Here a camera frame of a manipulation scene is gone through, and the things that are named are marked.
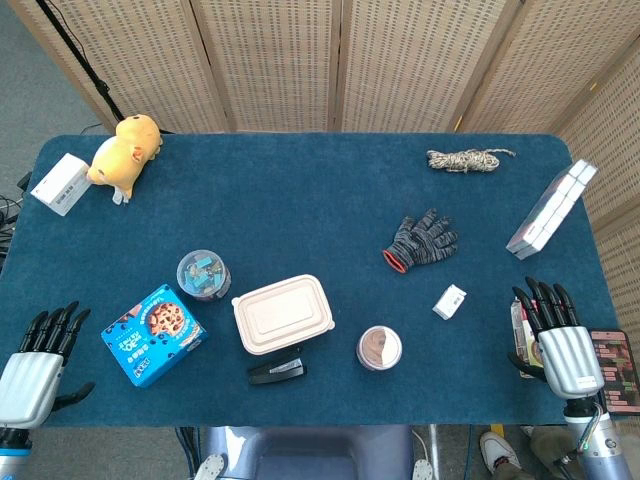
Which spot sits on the yellow plush toy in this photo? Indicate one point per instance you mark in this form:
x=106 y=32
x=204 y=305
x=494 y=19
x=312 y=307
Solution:
x=122 y=155

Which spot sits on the white cardboard box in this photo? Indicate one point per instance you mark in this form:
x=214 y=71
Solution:
x=60 y=185

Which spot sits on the blue cookie box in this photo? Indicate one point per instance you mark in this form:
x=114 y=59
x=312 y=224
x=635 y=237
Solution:
x=150 y=337

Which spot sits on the clear jar of binder clips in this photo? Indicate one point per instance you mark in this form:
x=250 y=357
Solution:
x=202 y=275

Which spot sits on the black stapler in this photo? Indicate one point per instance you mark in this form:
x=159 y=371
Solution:
x=277 y=371

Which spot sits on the beige lidded lunch box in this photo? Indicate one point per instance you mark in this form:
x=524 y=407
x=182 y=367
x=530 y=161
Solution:
x=282 y=314

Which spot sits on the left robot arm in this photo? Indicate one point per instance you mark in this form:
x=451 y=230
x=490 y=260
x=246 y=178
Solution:
x=12 y=450

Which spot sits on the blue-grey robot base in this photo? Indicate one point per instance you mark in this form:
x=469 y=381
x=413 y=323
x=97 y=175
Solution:
x=310 y=452

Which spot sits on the red and white snack box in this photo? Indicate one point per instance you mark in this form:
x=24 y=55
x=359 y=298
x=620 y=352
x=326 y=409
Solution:
x=522 y=330

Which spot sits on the round jar brown white contents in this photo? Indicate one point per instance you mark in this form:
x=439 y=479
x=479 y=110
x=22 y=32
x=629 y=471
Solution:
x=379 y=347

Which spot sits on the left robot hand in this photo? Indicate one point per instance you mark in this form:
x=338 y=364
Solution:
x=27 y=385

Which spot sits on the black and white knit glove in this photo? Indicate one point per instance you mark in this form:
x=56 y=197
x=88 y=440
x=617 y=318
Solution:
x=422 y=245

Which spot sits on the white sneaker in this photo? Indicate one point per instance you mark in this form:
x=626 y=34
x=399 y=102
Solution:
x=497 y=450

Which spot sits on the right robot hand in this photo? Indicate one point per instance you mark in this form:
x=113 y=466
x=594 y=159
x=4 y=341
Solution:
x=570 y=357

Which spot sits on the smartphone with lit screen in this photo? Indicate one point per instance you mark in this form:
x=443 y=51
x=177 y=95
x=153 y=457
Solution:
x=617 y=370

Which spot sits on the long white carton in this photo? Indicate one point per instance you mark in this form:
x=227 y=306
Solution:
x=550 y=210

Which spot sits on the woven folding screen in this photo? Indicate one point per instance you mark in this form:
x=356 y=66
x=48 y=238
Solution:
x=280 y=60

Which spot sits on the blue table mat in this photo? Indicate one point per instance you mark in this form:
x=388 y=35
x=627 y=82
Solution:
x=300 y=210

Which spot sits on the black tripod stand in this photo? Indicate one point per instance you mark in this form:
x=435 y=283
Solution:
x=85 y=70

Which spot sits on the small white box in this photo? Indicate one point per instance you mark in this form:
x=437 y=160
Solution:
x=449 y=302

